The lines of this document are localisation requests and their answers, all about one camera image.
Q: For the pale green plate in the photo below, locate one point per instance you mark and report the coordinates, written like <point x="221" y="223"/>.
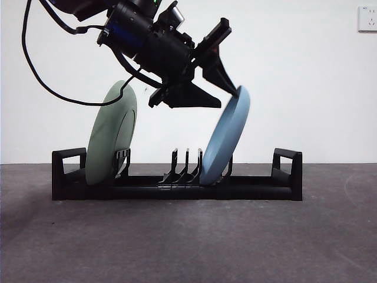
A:
<point x="106" y="138"/>

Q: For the white wall socket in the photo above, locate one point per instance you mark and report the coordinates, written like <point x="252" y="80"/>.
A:
<point x="368" y="19"/>

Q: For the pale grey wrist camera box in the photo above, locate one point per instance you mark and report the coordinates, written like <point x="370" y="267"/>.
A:
<point x="176" y="14"/>

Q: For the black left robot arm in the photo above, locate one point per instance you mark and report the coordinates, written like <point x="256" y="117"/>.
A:
<point x="165" y="56"/>

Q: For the black plastic plate rack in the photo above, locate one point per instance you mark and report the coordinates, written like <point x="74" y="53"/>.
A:
<point x="259" y="188"/>

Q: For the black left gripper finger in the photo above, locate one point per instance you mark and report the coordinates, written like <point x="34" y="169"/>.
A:
<point x="218" y="75"/>
<point x="194" y="98"/>

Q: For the light blue plate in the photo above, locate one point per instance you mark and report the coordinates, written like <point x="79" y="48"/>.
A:
<point x="224" y="141"/>

